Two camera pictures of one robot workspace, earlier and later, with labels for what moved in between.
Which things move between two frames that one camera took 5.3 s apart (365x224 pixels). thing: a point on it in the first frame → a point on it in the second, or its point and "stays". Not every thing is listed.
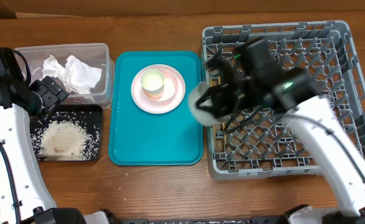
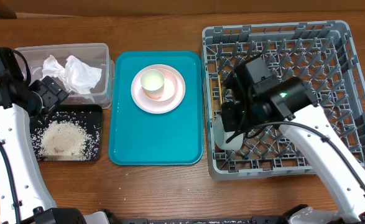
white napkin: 78,78 stays
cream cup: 152,83 stays
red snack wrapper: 73,100 stays
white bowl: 203,116 → 221,136
